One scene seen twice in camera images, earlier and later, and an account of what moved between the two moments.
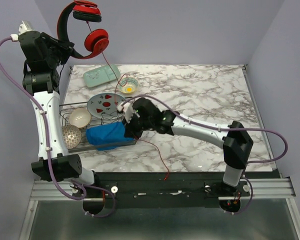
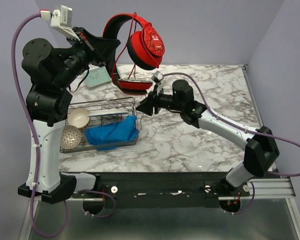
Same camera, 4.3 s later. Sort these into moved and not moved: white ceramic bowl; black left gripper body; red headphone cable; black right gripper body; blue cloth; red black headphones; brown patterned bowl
Moved: red black headphones; red headphone cable; black right gripper body; black left gripper body
Not moved: brown patterned bowl; blue cloth; white ceramic bowl
